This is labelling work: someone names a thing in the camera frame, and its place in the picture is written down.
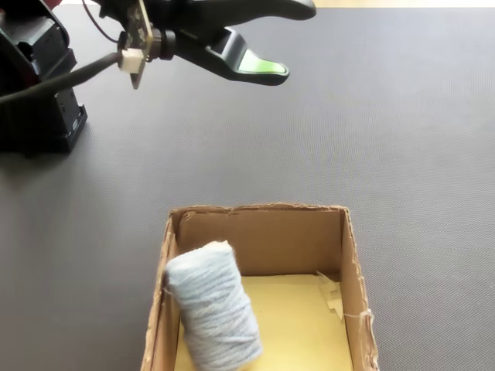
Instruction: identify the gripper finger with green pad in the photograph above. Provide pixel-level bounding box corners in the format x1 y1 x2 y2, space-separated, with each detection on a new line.
176 27 291 87

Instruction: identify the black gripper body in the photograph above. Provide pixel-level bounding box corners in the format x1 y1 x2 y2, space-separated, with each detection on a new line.
145 0 202 36

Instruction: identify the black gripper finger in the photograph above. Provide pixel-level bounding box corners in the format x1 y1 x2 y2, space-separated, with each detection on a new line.
193 0 317 30

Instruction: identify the block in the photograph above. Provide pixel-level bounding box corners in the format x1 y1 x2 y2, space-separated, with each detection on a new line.
165 239 264 370

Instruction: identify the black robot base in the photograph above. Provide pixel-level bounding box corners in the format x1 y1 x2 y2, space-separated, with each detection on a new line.
0 46 89 158

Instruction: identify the open cardboard box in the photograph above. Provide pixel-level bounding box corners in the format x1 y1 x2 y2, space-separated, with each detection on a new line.
139 203 380 371

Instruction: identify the large dark grey mat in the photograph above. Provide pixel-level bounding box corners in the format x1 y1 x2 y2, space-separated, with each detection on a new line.
0 3 495 371

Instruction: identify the yellow paper liner sheet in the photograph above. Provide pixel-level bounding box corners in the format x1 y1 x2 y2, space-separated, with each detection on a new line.
173 272 355 371

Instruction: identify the small camera circuit board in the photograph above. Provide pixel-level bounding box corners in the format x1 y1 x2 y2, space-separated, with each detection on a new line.
117 0 177 91

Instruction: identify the thin dark servo cable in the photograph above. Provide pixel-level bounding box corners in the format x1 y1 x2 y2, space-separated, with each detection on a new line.
80 0 127 45

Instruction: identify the thick black camera cable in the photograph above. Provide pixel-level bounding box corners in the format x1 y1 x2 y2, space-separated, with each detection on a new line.
0 52 123 106

